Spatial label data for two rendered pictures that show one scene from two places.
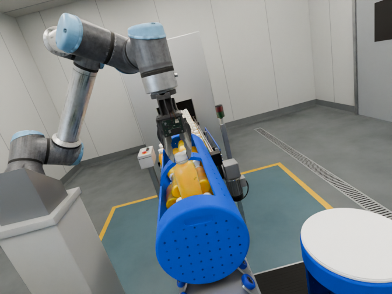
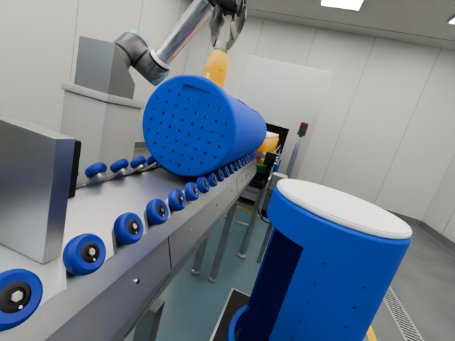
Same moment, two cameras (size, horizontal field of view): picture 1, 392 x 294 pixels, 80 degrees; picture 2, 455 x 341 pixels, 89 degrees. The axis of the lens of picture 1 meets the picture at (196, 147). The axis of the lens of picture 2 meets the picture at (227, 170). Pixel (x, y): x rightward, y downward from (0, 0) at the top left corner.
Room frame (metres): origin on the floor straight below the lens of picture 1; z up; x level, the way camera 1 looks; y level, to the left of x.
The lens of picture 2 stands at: (-0.04, -0.24, 1.15)
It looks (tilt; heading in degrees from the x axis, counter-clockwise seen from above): 12 degrees down; 14
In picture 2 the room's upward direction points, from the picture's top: 15 degrees clockwise
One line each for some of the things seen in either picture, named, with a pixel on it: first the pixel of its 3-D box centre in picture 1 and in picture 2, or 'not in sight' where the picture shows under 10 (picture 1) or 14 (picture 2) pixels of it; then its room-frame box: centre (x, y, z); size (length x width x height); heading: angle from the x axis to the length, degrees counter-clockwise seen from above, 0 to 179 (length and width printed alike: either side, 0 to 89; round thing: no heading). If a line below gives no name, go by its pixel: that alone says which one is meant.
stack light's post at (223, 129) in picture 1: (234, 181); (277, 206); (1.89, -0.26, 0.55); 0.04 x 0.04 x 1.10; 2
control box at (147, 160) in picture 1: (147, 156); not in sight; (1.69, 0.38, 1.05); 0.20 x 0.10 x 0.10; 2
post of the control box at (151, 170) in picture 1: (167, 216); not in sight; (1.69, 0.38, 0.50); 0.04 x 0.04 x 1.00; 2
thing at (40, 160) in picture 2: not in sight; (33, 187); (0.16, 0.04, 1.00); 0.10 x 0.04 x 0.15; 92
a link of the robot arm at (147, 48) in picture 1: (150, 49); not in sight; (0.66, 0.05, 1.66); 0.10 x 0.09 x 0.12; 35
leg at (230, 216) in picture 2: not in sight; (223, 242); (1.43, 0.01, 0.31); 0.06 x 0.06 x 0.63; 2
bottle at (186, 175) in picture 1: (189, 185); (213, 80); (0.67, 0.05, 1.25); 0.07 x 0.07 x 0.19
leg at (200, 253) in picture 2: not in sight; (204, 235); (1.42, 0.15, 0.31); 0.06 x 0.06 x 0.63; 2
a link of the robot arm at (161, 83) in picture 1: (161, 83); not in sight; (0.65, 0.05, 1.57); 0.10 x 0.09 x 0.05; 91
